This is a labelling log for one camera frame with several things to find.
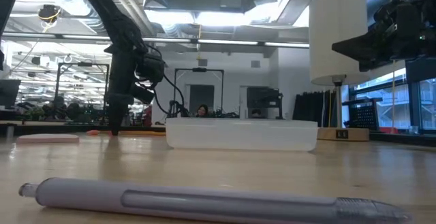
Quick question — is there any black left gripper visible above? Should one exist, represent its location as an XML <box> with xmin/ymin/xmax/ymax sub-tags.
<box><xmin>103</xmin><ymin>43</ymin><xmax>139</xmax><ymax>137</ymax></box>

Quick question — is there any grey retractable pen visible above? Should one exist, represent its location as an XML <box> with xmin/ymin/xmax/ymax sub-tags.
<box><xmin>18</xmin><ymin>177</ymin><xmax>415</xmax><ymax>224</ymax></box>

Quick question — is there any person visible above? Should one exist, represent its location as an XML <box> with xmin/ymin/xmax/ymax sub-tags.
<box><xmin>196</xmin><ymin>103</ymin><xmax>210</xmax><ymax>118</ymax></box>

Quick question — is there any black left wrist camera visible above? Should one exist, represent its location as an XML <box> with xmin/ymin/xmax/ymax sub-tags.
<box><xmin>129</xmin><ymin>52</ymin><xmax>167</xmax><ymax>105</ymax></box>

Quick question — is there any orange pencil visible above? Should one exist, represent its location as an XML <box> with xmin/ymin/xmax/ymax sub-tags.
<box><xmin>85</xmin><ymin>129</ymin><xmax>167</xmax><ymax>137</ymax></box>

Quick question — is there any translucent plastic pencil box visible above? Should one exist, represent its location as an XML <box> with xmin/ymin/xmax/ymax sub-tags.
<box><xmin>166</xmin><ymin>116</ymin><xmax>319</xmax><ymax>152</ymax></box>

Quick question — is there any black ceiling cable reel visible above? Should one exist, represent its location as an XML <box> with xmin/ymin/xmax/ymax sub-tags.
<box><xmin>37</xmin><ymin>4</ymin><xmax>63</xmax><ymax>24</ymax></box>

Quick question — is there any dark computer monitor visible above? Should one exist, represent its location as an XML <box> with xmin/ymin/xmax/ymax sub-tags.
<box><xmin>0</xmin><ymin>79</ymin><xmax>22</xmax><ymax>109</ymax></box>

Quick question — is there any black aluminium table frame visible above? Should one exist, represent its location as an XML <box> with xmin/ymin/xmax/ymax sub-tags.
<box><xmin>0</xmin><ymin>123</ymin><xmax>436</xmax><ymax>147</ymax></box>

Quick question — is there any black pegboard cart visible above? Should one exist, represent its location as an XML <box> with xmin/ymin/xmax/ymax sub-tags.
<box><xmin>341</xmin><ymin>97</ymin><xmax>385</xmax><ymax>132</ymax></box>

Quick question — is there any black equipment cabinet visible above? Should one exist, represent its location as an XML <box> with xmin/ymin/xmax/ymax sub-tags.
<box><xmin>247</xmin><ymin>86</ymin><xmax>284</xmax><ymax>120</ymax></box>

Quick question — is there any black background rig frame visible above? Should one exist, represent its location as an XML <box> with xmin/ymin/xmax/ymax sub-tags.
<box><xmin>172</xmin><ymin>67</ymin><xmax>225</xmax><ymax>118</ymax></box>
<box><xmin>55</xmin><ymin>61</ymin><xmax>110</xmax><ymax>116</ymax></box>

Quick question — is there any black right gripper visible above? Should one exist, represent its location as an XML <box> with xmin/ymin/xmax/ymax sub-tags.
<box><xmin>332</xmin><ymin>29</ymin><xmax>436</xmax><ymax>72</ymax></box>

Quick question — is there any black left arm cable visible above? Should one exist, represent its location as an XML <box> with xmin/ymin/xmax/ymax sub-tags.
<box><xmin>146</xmin><ymin>43</ymin><xmax>187</xmax><ymax>116</ymax></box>

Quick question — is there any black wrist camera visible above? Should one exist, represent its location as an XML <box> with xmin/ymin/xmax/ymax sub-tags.
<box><xmin>129</xmin><ymin>52</ymin><xmax>167</xmax><ymax>105</ymax></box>
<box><xmin>373</xmin><ymin>0</ymin><xmax>423</xmax><ymax>36</ymax></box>

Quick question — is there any pink eraser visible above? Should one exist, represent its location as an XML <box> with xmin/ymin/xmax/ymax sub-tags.
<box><xmin>16</xmin><ymin>133</ymin><xmax>80</xmax><ymax>146</ymax></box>

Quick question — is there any red chair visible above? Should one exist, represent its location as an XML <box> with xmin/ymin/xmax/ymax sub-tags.
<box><xmin>142</xmin><ymin>104</ymin><xmax>153</xmax><ymax>127</ymax></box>

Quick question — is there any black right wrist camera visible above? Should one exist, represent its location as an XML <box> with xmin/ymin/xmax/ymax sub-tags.
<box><xmin>373</xmin><ymin>0</ymin><xmax>423</xmax><ymax>36</ymax></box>

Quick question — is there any yellow hanging cord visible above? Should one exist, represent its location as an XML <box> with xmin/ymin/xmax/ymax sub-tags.
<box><xmin>388</xmin><ymin>0</ymin><xmax>398</xmax><ymax>129</ymax></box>

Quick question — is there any black curtain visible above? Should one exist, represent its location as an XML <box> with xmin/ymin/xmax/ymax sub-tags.
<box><xmin>292</xmin><ymin>90</ymin><xmax>337</xmax><ymax>129</ymax></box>

